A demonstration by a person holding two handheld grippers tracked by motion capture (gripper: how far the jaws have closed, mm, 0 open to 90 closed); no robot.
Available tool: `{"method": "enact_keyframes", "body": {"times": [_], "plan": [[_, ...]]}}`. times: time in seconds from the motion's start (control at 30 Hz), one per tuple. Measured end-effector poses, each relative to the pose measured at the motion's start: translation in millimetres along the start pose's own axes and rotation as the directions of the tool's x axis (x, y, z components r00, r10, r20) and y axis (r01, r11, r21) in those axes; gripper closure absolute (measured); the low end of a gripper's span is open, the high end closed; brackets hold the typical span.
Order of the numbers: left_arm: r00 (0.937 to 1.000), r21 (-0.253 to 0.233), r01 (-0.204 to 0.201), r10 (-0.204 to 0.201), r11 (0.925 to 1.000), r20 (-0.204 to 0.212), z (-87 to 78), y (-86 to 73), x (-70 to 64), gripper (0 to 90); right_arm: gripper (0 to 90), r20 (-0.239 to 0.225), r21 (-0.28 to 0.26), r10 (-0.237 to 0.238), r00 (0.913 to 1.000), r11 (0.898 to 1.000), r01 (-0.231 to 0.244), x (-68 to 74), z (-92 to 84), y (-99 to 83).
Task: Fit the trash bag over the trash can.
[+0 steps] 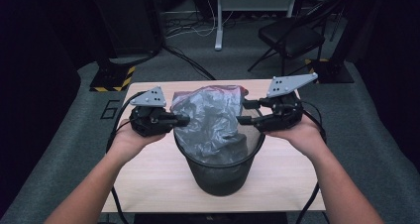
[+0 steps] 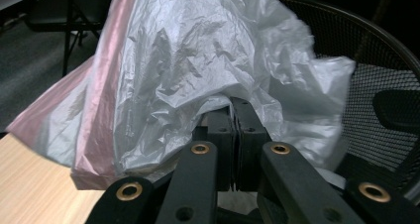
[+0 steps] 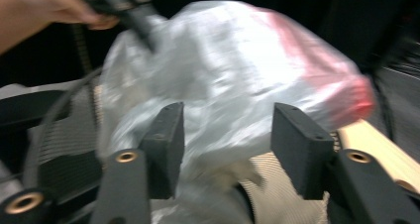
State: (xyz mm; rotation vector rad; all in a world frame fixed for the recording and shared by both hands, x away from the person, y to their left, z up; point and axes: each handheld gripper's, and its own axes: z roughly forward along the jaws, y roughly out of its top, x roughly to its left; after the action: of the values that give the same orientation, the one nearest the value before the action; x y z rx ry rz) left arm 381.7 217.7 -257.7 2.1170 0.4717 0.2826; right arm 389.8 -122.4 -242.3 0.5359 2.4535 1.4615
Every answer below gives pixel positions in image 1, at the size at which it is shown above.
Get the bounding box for person's right hand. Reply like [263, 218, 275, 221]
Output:
[263, 112, 328, 160]

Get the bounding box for thick black floor cable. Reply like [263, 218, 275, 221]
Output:
[108, 44, 216, 81]

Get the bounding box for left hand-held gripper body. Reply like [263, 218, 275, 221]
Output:
[129, 86, 173, 138]

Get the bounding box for dark cabinet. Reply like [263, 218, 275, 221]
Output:
[88, 0, 165, 58]

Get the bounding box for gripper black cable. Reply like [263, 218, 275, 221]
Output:
[104, 90, 149, 224]
[295, 100, 328, 224]

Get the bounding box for white floor cables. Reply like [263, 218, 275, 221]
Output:
[163, 0, 236, 40]

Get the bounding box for black folding chair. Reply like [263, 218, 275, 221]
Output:
[247, 0, 349, 78]

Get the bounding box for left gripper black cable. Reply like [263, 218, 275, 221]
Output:
[104, 90, 149, 224]

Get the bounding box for white metal desk frame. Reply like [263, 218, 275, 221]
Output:
[213, 0, 300, 52]

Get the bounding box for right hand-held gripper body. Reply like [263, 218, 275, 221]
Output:
[256, 71, 319, 133]

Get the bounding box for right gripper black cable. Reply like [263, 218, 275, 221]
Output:
[295, 100, 328, 224]

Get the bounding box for person's left hand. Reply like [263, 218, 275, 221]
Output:
[107, 119, 166, 163]

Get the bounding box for black mesh trash bin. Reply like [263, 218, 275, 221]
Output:
[173, 110, 266, 197]

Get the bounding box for striped black stand base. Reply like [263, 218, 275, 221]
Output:
[89, 64, 137, 93]
[304, 57, 356, 85]

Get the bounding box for grey plastic trash bag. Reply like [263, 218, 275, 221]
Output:
[169, 84, 251, 166]

